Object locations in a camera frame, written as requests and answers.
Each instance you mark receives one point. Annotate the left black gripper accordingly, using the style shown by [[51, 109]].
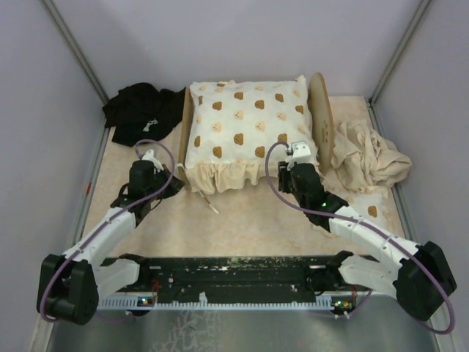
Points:
[[174, 187]]

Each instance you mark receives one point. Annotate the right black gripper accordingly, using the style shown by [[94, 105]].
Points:
[[283, 174]]

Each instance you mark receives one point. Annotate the bear print white cushion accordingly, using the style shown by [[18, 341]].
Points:
[[235, 124]]

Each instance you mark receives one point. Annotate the wooden pet bed frame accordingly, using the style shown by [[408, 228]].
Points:
[[322, 129]]

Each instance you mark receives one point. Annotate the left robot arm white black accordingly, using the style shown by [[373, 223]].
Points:
[[72, 284]]

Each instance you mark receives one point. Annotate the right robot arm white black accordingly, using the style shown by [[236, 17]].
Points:
[[417, 276]]

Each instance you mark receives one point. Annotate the black cloth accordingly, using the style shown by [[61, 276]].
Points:
[[140, 111]]

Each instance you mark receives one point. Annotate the cream crumpled blanket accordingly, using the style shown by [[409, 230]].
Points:
[[364, 159]]

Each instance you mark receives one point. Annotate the small bear print cloth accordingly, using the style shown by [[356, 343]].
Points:
[[372, 205]]

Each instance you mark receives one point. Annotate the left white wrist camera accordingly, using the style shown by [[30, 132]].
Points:
[[151, 155]]

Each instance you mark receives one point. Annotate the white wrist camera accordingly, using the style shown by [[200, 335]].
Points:
[[151, 155], [299, 153]]

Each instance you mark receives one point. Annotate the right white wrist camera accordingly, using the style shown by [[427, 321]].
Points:
[[299, 153]]

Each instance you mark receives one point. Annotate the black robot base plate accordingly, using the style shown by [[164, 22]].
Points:
[[237, 278]]

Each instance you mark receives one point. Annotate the right aluminium corner rail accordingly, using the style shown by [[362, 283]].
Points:
[[416, 20]]

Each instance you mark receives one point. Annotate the aluminium corner rail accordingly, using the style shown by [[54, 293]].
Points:
[[75, 49], [416, 20]]

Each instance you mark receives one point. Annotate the grey slotted cable duct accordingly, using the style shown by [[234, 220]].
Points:
[[145, 302]]

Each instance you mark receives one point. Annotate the left aluminium corner rail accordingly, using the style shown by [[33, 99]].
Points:
[[75, 49]]

